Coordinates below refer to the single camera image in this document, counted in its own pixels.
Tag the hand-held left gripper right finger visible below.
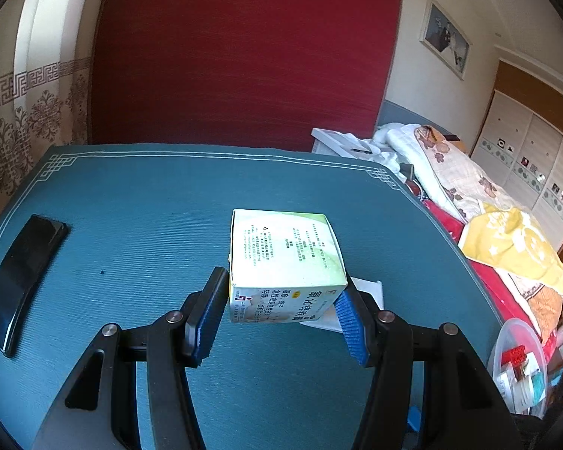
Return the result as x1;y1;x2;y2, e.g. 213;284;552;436
333;279;526;450

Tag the green and white medicine box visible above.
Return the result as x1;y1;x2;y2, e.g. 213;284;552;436
227;208;349;325

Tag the patterned beige curtain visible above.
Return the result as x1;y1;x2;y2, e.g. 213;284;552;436
0;0;97;240

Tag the white flat plastic piece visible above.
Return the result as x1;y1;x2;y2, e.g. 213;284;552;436
326;279;385;333

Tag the blue and white medicine box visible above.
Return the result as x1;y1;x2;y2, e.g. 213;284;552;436
513;368;545;411

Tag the yellow blanket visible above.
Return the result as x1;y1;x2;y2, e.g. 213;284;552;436
457;201;563;298

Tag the wooden wardrobe with white doors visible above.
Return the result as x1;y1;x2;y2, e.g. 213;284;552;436
469;58;563;263

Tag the red padded headboard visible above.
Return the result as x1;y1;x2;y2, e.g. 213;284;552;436
88;0;403;153

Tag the black phone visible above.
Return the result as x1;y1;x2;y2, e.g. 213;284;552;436
0;214;69;358

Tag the clear plastic container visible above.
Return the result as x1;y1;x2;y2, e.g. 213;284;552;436
487;318;549;417

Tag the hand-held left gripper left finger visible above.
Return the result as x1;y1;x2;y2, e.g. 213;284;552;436
30;266;230;450

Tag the framed wall picture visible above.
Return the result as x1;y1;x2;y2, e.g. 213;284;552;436
419;0;471;81

